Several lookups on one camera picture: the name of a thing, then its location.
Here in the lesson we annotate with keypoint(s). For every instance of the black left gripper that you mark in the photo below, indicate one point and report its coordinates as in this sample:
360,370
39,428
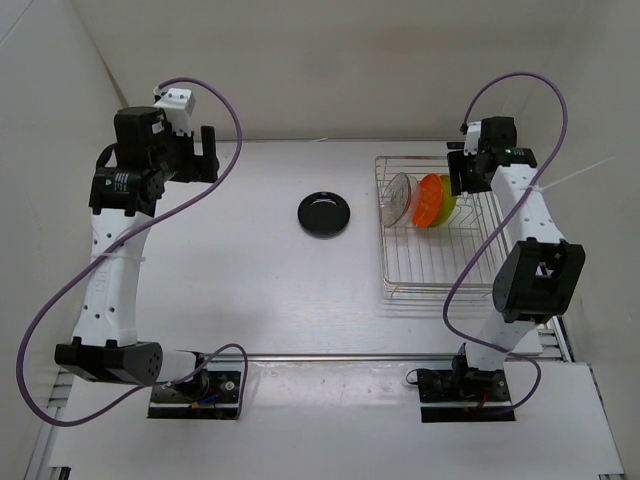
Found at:
198,168

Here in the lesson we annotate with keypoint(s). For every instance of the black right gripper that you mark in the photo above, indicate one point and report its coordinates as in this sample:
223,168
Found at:
457,164

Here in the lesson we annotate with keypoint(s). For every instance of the green plate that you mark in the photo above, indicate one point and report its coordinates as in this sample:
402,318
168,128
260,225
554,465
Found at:
448,202

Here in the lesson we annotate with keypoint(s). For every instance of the orange plate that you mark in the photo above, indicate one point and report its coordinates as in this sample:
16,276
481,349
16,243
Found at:
431,194

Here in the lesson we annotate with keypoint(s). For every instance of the smoky grey glass plate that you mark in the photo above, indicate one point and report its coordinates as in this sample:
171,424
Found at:
395,200

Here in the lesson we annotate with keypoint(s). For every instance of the clear glass plate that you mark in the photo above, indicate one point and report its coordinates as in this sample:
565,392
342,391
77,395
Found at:
411,200

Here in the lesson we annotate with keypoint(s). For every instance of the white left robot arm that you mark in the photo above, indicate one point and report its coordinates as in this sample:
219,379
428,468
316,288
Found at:
154,145

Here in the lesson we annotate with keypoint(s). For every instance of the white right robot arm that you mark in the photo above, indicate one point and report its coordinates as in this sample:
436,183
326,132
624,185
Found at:
539,276

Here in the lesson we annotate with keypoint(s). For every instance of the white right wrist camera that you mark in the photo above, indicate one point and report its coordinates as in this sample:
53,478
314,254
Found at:
472,134

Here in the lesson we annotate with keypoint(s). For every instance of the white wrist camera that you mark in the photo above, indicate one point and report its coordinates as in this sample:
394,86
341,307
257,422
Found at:
178,105
472,134

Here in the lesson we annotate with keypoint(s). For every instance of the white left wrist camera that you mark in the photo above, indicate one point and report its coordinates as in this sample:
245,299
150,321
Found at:
178,105

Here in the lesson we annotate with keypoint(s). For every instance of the white cable tie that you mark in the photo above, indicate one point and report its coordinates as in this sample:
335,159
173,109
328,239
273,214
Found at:
541,188

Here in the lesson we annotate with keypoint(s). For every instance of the wire dish rack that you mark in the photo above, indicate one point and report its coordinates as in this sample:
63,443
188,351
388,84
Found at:
417,263

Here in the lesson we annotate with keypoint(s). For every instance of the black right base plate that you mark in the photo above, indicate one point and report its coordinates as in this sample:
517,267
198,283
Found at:
445,399

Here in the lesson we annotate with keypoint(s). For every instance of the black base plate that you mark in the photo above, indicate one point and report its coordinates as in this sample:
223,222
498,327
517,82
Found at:
215,394
445,399

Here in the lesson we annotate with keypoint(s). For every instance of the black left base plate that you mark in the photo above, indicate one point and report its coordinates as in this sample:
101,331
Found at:
215,394

